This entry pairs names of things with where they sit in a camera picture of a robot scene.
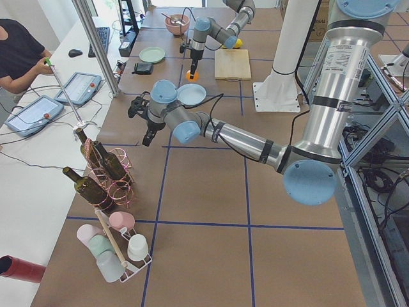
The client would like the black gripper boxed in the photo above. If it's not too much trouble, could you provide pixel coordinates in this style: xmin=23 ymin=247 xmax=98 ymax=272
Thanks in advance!
xmin=180 ymin=39 xmax=205 ymax=73
xmin=128 ymin=91 xmax=166 ymax=146

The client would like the orange mandarin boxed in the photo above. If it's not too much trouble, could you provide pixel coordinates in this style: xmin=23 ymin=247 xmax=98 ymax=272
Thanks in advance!
xmin=186 ymin=70 xmax=199 ymax=82

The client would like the light blue plate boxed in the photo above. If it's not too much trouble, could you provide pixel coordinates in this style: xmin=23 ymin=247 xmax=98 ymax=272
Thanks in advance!
xmin=177 ymin=84 xmax=206 ymax=106

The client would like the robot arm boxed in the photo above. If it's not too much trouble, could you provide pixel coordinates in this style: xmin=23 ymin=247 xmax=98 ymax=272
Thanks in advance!
xmin=180 ymin=0 xmax=255 ymax=81
xmin=128 ymin=1 xmax=398 ymax=205

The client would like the light green plate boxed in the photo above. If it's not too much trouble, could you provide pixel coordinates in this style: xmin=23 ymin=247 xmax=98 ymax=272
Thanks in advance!
xmin=139 ymin=47 xmax=166 ymax=64

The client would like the bamboo cutting board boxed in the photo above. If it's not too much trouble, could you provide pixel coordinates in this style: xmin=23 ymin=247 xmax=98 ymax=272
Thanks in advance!
xmin=215 ymin=49 xmax=252 ymax=80

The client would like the pink bowl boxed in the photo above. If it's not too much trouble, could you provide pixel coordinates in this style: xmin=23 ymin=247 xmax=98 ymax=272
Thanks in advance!
xmin=164 ymin=14 xmax=190 ymax=36

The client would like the upper yellow lemon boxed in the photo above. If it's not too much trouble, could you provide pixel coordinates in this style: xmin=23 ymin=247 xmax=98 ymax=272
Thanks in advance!
xmin=232 ymin=38 xmax=243 ymax=49

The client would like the dark wine bottle upper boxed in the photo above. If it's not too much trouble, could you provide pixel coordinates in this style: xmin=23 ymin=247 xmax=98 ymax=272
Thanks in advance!
xmin=93 ymin=141 xmax=129 ymax=182

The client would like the dark wine bottle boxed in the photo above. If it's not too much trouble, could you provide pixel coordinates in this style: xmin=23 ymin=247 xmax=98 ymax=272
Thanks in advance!
xmin=75 ymin=128 xmax=102 ymax=171
xmin=63 ymin=166 xmax=117 ymax=215
xmin=93 ymin=141 xmax=129 ymax=182

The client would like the grey folded cloth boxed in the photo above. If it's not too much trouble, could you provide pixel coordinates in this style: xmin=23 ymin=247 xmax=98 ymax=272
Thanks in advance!
xmin=132 ymin=62 xmax=153 ymax=75

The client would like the far teach pendant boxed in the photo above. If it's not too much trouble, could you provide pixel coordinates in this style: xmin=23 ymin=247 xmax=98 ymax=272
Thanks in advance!
xmin=64 ymin=72 xmax=102 ymax=107

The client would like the teach pendant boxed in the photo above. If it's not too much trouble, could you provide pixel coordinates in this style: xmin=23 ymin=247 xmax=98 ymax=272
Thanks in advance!
xmin=5 ymin=95 xmax=63 ymax=138
xmin=64 ymin=72 xmax=102 ymax=107

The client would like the dark wine bottle lower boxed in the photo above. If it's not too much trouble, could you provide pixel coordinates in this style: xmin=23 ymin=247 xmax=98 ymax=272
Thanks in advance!
xmin=63 ymin=166 xmax=117 ymax=215

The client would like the pink cup on rack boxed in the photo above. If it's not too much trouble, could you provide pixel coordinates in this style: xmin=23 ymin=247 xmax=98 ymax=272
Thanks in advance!
xmin=109 ymin=211 xmax=135 ymax=231

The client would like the black keyboard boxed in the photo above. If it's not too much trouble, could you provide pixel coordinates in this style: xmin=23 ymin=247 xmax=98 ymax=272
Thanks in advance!
xmin=88 ymin=26 xmax=111 ymax=59

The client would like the black computer mouse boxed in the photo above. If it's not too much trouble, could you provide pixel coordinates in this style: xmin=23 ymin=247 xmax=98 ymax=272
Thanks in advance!
xmin=68 ymin=49 xmax=83 ymax=58

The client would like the white cup on rack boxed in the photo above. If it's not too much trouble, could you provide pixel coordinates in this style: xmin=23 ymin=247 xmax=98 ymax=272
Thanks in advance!
xmin=127 ymin=234 xmax=149 ymax=261

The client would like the near teach pendant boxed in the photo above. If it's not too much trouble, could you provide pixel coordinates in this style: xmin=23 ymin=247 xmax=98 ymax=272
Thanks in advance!
xmin=5 ymin=95 xmax=63 ymax=138

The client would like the pale pink cup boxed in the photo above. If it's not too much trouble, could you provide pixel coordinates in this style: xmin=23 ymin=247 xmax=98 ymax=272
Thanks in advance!
xmin=76 ymin=224 xmax=105 ymax=247

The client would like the mint green cup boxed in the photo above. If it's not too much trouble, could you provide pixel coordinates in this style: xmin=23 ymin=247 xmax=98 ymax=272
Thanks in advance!
xmin=88 ymin=235 xmax=115 ymax=258

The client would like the metal rod green tip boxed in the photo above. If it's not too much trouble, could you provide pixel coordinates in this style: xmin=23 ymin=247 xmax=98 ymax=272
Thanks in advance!
xmin=45 ymin=57 xmax=86 ymax=127

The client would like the light grey cup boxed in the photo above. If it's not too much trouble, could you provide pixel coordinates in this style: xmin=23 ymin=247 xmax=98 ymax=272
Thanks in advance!
xmin=96 ymin=251 xmax=125 ymax=283

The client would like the person in black shirt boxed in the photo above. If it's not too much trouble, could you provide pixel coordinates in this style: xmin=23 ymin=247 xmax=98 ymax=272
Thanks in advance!
xmin=1 ymin=19 xmax=52 ymax=95

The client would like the red cylinder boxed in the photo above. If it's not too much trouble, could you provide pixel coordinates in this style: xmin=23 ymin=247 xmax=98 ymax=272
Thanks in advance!
xmin=1 ymin=255 xmax=46 ymax=283

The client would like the copper wire wine rack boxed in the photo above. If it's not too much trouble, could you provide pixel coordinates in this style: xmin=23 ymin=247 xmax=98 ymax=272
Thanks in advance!
xmin=81 ymin=138 xmax=134 ymax=209

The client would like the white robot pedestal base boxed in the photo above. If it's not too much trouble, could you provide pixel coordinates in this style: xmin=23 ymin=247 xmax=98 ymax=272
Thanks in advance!
xmin=253 ymin=0 xmax=320 ymax=113

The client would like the aluminium frame post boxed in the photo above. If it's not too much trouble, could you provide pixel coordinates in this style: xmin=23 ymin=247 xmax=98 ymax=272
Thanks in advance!
xmin=72 ymin=0 xmax=120 ymax=97

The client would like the white wire cup rack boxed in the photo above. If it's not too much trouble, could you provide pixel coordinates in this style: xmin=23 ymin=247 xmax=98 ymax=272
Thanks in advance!
xmin=95 ymin=210 xmax=152 ymax=283

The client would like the wooden rack handle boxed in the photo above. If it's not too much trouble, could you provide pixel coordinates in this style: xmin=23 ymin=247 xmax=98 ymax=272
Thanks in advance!
xmin=95 ymin=210 xmax=128 ymax=268

